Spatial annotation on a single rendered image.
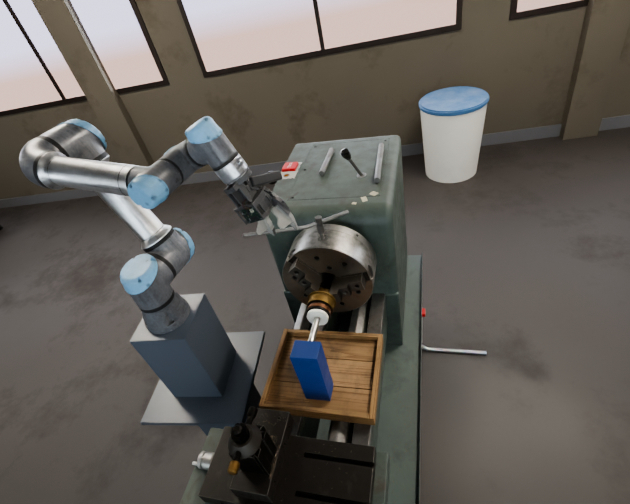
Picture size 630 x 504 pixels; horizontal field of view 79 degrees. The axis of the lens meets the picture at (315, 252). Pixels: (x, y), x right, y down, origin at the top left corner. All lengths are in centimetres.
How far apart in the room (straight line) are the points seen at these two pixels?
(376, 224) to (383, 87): 284
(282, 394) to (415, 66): 331
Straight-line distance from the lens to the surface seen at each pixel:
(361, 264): 122
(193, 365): 142
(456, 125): 351
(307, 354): 110
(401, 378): 169
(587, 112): 453
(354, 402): 126
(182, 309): 135
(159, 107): 460
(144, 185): 92
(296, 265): 124
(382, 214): 130
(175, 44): 430
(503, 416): 227
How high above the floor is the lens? 199
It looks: 39 degrees down
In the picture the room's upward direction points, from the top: 14 degrees counter-clockwise
